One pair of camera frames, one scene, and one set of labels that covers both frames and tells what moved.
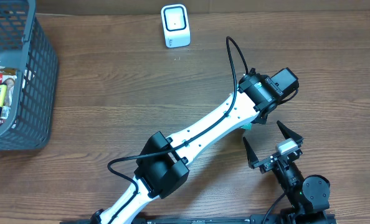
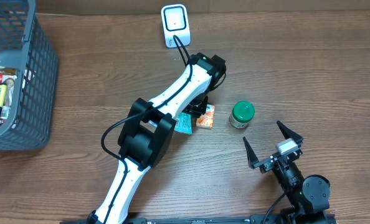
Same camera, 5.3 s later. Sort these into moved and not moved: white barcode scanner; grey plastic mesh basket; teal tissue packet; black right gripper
Moved: teal tissue packet
Not moved: grey plastic mesh basket; white barcode scanner; black right gripper
